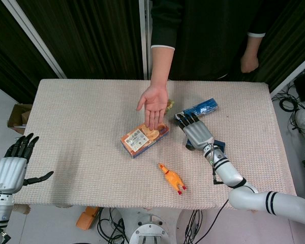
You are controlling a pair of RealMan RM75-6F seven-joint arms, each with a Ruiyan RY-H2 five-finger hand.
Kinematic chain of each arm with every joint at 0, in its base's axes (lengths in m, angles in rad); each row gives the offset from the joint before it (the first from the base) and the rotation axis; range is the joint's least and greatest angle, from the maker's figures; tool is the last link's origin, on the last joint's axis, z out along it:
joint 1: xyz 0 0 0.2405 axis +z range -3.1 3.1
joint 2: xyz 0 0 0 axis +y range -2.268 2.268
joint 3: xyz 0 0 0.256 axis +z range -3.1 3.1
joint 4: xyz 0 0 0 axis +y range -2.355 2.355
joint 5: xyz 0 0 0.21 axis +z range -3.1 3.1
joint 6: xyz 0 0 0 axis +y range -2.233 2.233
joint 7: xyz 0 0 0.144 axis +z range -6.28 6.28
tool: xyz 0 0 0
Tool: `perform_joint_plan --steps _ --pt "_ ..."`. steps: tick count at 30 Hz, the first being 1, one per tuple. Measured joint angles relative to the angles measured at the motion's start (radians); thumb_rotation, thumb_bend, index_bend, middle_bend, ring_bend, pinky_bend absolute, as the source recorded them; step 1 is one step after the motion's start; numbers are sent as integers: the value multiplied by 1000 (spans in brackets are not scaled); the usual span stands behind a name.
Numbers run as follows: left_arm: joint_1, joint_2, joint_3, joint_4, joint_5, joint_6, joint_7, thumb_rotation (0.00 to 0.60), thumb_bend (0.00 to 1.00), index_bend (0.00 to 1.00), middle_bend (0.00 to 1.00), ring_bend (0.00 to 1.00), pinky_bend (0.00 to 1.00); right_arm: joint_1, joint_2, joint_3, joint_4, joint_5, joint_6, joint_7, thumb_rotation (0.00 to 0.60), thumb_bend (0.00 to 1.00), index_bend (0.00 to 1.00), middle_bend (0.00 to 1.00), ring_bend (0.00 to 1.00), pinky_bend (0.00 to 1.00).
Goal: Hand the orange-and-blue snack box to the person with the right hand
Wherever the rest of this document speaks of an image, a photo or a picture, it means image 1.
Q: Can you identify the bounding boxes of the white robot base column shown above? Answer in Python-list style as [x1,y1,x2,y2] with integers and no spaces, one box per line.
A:
[118,208,180,244]

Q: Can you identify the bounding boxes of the brown cardboard box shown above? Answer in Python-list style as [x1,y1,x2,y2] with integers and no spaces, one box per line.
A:
[7,103,33,135]

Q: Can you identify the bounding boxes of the orange snack box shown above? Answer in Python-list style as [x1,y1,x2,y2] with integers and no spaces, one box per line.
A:
[120,122,169,159]

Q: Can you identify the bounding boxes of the blue snack package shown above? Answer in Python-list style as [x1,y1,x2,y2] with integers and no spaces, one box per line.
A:
[174,98,219,124]

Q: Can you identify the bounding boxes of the beige woven table cloth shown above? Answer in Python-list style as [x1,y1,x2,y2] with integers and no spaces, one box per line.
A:
[13,78,297,210]

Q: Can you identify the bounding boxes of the clenched person hand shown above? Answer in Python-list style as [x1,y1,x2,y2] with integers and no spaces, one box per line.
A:
[240,52,260,74]

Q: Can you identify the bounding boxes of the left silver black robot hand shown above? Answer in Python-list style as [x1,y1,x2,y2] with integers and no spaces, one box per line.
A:
[0,133,54,194]

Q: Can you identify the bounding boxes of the black floor cables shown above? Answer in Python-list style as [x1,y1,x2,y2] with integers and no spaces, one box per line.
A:
[96,199,229,244]

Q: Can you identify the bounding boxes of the black cable bundle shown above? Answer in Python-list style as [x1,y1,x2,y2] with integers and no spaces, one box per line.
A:
[271,81,305,167]

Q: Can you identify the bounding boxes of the orange plastic tool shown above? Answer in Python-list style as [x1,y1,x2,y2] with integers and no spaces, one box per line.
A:
[75,206,100,230]

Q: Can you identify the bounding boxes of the open person hand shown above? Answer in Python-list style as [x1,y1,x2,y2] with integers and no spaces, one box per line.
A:
[136,84,168,128]

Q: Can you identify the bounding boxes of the person torso in black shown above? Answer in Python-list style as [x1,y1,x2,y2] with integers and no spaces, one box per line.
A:
[150,0,267,81]

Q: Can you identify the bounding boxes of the yellow rubber chicken toy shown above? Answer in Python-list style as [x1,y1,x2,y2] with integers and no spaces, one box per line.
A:
[157,163,188,196]

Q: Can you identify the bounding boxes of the white metal frame post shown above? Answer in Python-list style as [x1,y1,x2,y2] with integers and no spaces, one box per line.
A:
[138,0,153,80]
[269,50,305,97]
[1,0,67,79]

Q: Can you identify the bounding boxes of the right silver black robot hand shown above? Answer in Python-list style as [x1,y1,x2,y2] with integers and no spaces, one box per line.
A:
[176,112,215,151]

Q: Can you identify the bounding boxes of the bare person forearm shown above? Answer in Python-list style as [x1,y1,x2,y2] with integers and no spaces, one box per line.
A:
[150,46,174,88]

